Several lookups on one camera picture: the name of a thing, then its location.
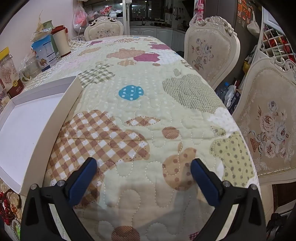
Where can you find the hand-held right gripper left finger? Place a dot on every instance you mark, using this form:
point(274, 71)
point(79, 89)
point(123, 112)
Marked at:
point(83, 183)

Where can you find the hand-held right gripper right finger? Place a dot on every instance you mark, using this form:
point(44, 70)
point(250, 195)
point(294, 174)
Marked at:
point(204, 184)

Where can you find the white shallow tray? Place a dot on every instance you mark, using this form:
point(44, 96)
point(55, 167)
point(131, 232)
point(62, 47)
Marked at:
point(20, 129)

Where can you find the blue tissue pack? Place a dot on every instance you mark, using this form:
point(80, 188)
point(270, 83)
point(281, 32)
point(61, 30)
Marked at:
point(233, 100)

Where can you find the cream carved floral chair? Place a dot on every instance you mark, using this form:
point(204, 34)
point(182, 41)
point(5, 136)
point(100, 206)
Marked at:
point(208, 51)
point(104, 31)
point(266, 120)

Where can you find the patchwork quilted table cover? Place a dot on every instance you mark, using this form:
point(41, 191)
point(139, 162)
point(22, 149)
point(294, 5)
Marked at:
point(150, 111)

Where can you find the clear water bottle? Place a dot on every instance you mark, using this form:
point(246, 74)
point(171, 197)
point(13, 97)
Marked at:
point(223, 92)

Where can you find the small empty glass jar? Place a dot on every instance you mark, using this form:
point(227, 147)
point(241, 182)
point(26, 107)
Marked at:
point(31, 67)

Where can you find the blue milk powder can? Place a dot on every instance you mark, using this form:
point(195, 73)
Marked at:
point(45, 53)

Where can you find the yellow lid clear jar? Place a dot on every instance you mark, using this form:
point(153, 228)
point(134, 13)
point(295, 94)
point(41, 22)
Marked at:
point(9, 69)

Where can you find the cream cup with red lid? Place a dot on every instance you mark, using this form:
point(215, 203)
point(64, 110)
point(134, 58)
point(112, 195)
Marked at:
point(61, 41)

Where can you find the grey refrigerator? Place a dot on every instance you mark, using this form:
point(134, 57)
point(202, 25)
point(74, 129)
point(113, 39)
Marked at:
point(240, 34)

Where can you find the crumpled cream paper bag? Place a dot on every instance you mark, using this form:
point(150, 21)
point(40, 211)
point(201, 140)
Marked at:
point(40, 32)

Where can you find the white lattice storage rack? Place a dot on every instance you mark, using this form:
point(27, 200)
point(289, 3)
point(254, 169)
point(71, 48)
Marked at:
point(275, 41)

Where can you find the white kitchen cabinets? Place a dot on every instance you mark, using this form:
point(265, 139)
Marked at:
point(150, 34)

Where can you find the green thermos bottle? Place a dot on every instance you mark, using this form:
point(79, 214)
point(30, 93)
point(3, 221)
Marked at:
point(48, 24)

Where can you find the white hanging cloth bag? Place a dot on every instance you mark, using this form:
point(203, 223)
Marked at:
point(253, 27)

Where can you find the pink plastic bag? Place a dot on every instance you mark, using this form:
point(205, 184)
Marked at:
point(79, 18)

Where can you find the pink patterned hanging cloth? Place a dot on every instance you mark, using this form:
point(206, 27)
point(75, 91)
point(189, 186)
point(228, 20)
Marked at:
point(198, 11)

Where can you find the red fridge poster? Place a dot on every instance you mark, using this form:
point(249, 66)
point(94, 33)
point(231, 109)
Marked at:
point(244, 9)

